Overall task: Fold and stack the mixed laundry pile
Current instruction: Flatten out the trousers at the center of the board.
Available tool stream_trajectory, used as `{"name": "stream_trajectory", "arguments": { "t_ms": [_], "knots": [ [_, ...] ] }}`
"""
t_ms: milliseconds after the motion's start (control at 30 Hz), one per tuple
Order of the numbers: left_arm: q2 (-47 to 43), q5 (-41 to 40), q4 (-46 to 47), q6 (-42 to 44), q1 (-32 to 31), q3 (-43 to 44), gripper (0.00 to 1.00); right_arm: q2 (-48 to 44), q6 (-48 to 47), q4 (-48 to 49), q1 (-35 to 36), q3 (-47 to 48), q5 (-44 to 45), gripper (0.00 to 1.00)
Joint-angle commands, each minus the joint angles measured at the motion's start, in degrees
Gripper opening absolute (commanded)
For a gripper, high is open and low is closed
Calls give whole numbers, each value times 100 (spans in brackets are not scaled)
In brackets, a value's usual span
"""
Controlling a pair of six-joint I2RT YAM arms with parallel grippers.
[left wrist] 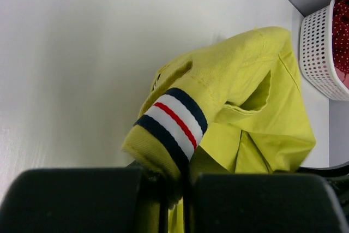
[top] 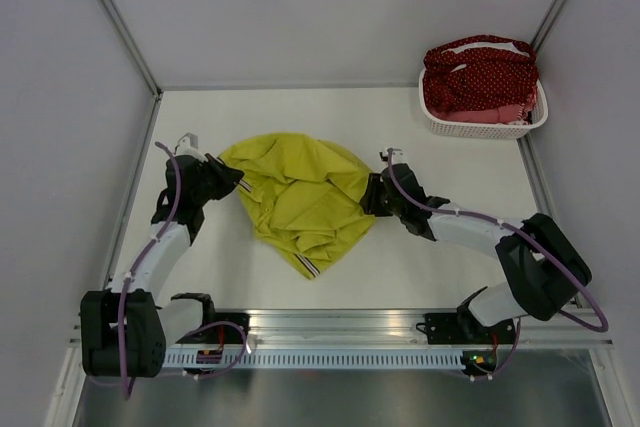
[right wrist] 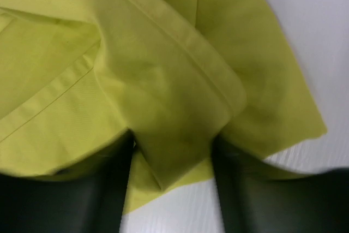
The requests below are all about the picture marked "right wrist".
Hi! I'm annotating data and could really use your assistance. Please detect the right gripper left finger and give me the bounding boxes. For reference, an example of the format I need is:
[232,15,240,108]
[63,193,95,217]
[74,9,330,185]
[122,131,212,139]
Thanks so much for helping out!
[1,131,134,232]

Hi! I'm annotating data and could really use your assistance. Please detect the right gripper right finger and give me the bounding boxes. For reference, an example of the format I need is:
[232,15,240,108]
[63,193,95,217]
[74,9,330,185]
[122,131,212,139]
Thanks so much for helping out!
[211,137,348,232]

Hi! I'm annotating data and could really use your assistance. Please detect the yellow-green trousers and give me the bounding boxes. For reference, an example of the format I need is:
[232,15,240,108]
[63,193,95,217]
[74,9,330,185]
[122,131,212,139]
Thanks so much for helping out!
[1,0,327,212]

